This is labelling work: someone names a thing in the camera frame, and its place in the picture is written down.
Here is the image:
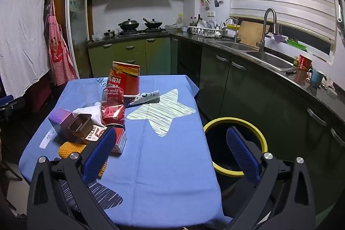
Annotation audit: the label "steel double sink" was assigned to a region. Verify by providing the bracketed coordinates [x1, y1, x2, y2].
[209, 40, 295, 70]

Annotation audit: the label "small steel faucet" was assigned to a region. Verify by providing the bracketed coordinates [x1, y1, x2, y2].
[225, 17, 240, 43]

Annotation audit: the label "purple box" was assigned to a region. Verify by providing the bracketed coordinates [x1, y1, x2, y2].
[48, 108, 75, 137]

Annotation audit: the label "red checked apron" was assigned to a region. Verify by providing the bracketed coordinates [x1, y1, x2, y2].
[44, 0, 78, 86]

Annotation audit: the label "white curtain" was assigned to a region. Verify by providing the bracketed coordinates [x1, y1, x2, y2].
[0, 0, 53, 98]

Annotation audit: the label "small white printed packet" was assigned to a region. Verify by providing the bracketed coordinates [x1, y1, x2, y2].
[39, 128, 56, 150]

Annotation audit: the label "green sponge tray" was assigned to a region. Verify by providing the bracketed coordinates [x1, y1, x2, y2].
[286, 37, 308, 51]

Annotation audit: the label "yellow-rimmed trash bin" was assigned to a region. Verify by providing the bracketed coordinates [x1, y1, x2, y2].
[203, 117, 268, 201]

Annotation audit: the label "gas stove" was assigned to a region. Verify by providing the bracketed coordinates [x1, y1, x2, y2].
[119, 27, 166, 37]

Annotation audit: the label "crushed red drink can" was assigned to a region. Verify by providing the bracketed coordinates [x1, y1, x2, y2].
[100, 87, 127, 127]

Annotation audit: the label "white crumpled paper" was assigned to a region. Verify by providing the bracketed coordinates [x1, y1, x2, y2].
[72, 102, 104, 127]

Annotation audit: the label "dark red stool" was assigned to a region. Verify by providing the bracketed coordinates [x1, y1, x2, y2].
[27, 82, 52, 112]

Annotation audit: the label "green base cabinets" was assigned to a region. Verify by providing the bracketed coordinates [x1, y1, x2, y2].
[88, 37, 345, 220]

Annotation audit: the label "crumpled dish cloth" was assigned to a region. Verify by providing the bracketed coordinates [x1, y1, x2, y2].
[322, 80, 337, 92]

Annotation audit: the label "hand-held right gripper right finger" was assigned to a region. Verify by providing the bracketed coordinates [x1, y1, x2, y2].
[222, 126, 316, 230]

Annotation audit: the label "blue star-print tablecloth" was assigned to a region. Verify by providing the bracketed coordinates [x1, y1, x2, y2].
[18, 75, 232, 228]

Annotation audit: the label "red paper cup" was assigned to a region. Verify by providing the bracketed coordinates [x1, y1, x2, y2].
[298, 54, 313, 70]

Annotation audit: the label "wooden cutting board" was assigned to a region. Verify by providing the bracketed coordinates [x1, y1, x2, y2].
[237, 20, 270, 47]

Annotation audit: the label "tall steel faucet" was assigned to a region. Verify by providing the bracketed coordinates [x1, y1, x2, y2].
[256, 8, 278, 53]

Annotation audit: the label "small red box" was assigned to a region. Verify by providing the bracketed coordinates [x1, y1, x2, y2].
[109, 126, 128, 157]

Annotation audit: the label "orange corn cob toy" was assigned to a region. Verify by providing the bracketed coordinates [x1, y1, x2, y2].
[59, 141, 108, 179]

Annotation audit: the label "black wok with handle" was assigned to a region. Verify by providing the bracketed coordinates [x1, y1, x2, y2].
[143, 18, 163, 29]

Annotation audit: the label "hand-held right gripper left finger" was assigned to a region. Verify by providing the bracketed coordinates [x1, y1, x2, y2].
[27, 126, 127, 230]

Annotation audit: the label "blue mug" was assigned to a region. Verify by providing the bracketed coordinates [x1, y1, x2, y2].
[308, 68, 325, 88]

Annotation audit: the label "black lidded wok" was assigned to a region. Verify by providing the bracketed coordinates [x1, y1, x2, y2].
[118, 18, 140, 31]

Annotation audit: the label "red instant noodle cup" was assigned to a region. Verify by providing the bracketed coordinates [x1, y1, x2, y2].
[107, 61, 141, 96]

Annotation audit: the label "white toothpaste tube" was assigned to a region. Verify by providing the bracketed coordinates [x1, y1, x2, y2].
[127, 90, 161, 108]

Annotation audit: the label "white dish rack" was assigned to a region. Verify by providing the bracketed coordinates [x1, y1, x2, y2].
[188, 20, 228, 38]

